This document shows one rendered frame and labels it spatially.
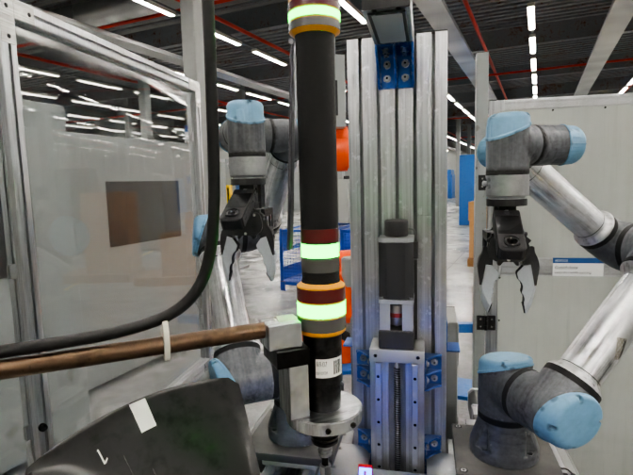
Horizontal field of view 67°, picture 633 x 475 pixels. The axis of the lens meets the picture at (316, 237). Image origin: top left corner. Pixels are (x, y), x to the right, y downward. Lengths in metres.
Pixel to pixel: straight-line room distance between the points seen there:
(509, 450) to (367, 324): 0.44
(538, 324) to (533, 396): 1.29
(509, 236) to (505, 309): 1.46
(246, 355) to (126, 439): 0.66
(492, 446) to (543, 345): 1.22
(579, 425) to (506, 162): 0.52
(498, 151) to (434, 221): 0.40
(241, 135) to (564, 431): 0.83
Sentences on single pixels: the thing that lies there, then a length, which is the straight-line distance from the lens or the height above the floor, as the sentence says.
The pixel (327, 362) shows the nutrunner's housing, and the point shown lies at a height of 1.51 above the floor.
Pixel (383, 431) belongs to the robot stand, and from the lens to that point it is 1.34.
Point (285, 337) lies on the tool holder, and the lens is 0.41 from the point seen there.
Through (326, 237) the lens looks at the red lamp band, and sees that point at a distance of 0.41.
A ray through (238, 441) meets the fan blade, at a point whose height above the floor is 1.39.
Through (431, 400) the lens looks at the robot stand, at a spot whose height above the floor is 1.08.
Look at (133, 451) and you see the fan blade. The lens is 0.54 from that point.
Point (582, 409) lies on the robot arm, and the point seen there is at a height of 1.23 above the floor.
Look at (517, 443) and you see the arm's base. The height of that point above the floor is 1.09.
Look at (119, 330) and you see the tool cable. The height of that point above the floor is 1.56.
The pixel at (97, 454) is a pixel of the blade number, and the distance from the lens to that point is 0.54.
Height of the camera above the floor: 1.67
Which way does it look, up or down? 7 degrees down
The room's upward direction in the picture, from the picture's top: 2 degrees counter-clockwise
